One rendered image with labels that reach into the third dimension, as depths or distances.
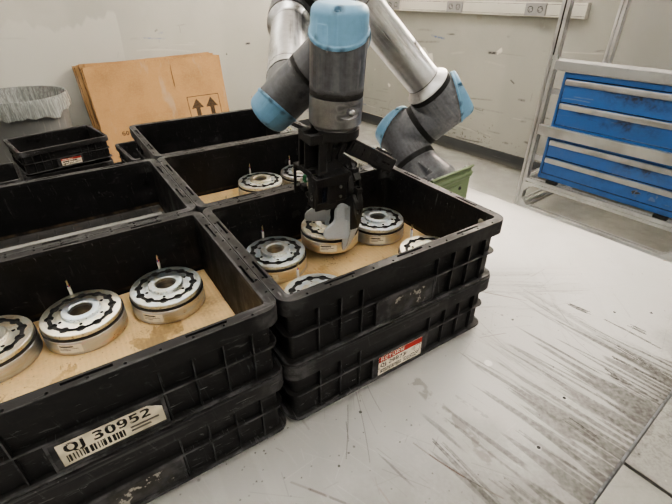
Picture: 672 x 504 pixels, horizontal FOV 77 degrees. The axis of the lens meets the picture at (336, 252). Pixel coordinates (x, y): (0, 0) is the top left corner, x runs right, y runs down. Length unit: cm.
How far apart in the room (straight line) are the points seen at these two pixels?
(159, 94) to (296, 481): 334
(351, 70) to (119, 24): 328
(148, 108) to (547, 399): 337
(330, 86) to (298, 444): 48
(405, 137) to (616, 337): 66
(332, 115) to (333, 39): 9
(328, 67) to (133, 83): 314
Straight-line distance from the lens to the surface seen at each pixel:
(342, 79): 58
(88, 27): 375
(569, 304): 98
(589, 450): 73
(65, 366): 66
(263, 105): 72
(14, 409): 48
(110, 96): 362
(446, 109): 115
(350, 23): 57
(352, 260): 75
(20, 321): 71
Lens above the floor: 124
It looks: 32 degrees down
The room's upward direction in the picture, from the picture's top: straight up
